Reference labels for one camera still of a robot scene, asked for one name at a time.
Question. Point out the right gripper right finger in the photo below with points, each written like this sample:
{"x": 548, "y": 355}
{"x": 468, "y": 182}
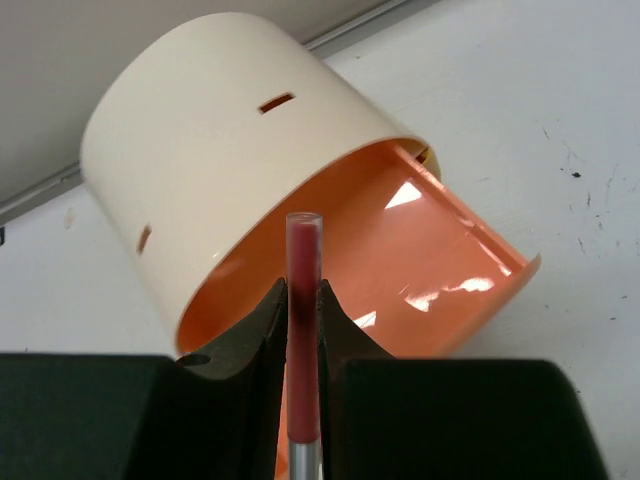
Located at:
{"x": 388, "y": 418}

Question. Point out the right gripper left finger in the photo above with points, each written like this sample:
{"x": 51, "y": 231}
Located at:
{"x": 211, "y": 414}

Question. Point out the orange top drawer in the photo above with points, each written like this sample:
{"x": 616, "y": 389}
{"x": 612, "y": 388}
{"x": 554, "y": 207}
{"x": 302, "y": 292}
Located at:
{"x": 409, "y": 262}

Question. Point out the red lip gloss tube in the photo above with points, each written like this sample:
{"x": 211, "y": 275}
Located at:
{"x": 304, "y": 270}

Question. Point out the cream round drawer cabinet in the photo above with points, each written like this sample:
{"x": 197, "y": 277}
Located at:
{"x": 204, "y": 133}

